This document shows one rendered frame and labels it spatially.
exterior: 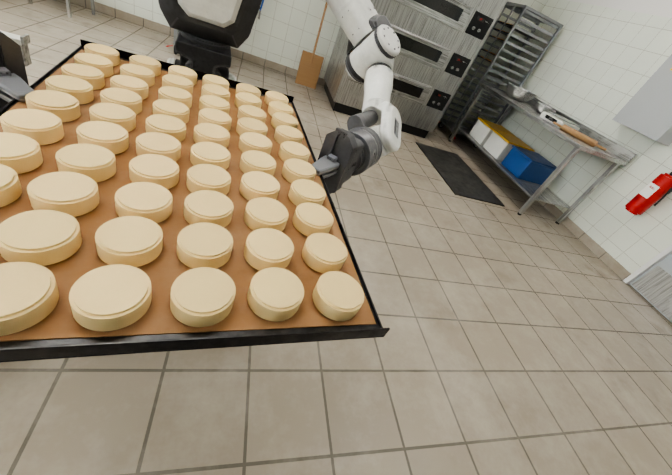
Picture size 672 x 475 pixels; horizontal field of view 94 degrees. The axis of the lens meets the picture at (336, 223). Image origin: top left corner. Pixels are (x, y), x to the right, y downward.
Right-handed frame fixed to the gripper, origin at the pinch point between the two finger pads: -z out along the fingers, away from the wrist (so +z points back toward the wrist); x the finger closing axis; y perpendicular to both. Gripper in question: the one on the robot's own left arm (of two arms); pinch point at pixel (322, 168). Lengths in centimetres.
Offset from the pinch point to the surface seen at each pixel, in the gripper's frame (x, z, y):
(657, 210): -34, 334, 198
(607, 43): 77, 469, 89
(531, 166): -58, 372, 92
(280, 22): -38, 352, -269
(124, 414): -100, -22, -26
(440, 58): -1, 386, -63
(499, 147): -63, 409, 54
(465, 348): -101, 95, 76
